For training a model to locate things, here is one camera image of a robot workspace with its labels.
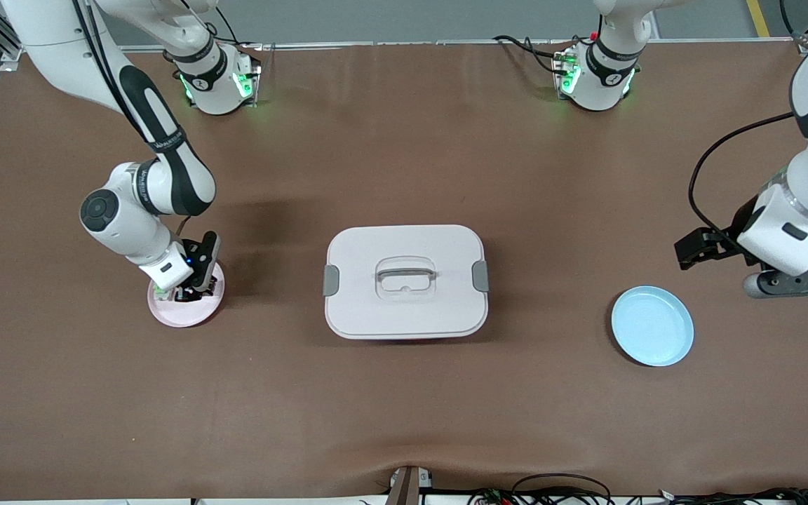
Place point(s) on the pink round plate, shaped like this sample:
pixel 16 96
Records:
pixel 186 315

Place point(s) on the white lidded storage box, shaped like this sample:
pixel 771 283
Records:
pixel 404 315

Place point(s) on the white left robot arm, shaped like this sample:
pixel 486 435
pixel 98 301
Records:
pixel 604 77

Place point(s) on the brown table mat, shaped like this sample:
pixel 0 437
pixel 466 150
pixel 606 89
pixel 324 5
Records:
pixel 404 407

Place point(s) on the light blue round plate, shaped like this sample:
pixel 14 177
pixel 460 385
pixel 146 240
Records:
pixel 653 326

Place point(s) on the green push-button switch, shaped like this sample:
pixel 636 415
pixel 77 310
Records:
pixel 160 287

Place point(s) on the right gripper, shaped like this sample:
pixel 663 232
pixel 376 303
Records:
pixel 181 290

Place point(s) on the metal camera bracket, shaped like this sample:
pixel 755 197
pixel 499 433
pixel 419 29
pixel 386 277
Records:
pixel 404 487

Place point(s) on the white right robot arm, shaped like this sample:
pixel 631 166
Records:
pixel 130 224

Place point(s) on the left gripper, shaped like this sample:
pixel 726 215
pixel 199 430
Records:
pixel 739 226

